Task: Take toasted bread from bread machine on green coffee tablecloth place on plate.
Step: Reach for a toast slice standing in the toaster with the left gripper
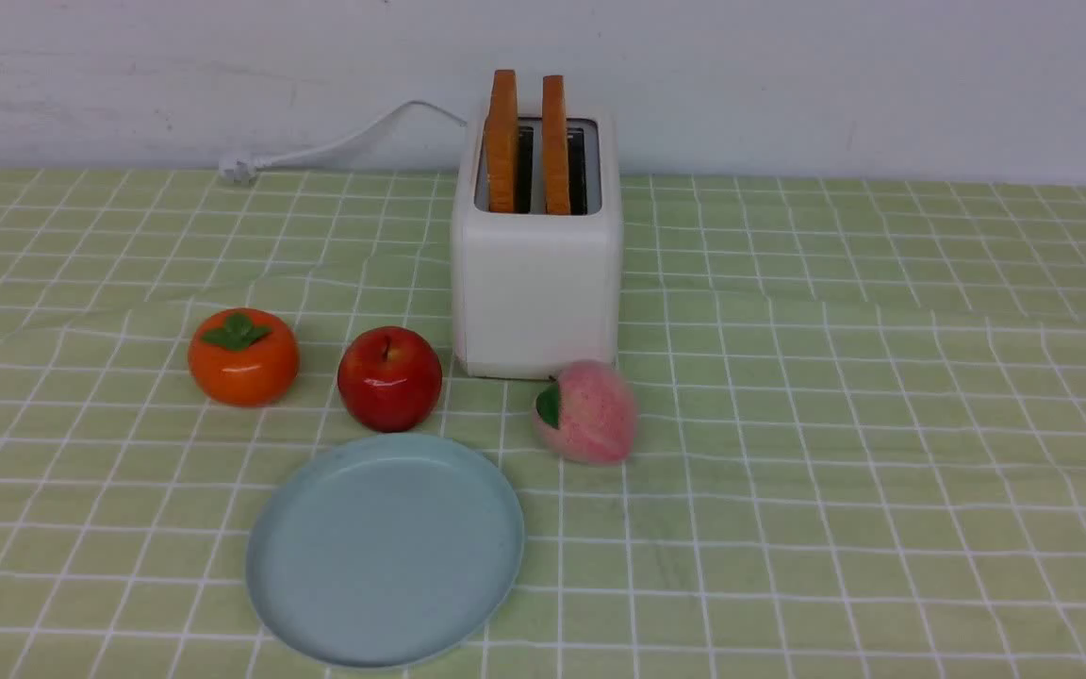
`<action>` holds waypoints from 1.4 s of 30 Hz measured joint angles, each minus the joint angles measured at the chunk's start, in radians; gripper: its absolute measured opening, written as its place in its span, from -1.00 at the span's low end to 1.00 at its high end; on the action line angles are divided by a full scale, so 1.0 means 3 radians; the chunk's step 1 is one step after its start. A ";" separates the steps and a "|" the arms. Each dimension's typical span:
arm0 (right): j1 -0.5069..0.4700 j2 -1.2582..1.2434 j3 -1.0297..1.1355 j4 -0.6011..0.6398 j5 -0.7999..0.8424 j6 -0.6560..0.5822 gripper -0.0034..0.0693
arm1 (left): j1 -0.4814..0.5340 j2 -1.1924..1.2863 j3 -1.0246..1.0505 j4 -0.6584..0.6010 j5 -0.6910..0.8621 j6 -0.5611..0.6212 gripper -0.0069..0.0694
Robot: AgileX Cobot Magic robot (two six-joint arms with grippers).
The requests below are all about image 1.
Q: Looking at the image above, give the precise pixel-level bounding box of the toast slice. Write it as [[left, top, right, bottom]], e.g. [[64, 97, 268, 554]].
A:
[[484, 70, 518, 212], [540, 75, 572, 216]]

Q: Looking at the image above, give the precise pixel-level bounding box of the white two-slot toaster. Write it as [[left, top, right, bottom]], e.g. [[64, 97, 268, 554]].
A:
[[450, 102, 624, 381]]

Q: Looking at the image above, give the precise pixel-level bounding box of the pink peach with leaf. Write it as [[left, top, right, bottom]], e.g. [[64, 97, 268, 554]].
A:
[[534, 360, 637, 467]]

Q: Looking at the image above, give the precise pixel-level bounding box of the red apple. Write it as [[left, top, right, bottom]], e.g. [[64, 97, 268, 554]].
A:
[[337, 325, 443, 433]]

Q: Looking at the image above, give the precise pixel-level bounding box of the light blue round plate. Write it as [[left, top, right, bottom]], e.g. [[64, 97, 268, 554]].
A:
[[244, 433, 527, 671]]

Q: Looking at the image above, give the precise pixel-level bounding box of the orange persimmon with green leaf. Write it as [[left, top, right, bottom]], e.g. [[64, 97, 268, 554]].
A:
[[187, 306, 299, 407]]

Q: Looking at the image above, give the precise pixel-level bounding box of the green checkered tablecloth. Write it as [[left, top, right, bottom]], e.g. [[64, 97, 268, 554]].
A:
[[0, 169, 1086, 678]]

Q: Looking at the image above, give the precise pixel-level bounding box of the white toaster power cord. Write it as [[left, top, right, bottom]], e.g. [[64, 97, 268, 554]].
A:
[[219, 100, 469, 185]]

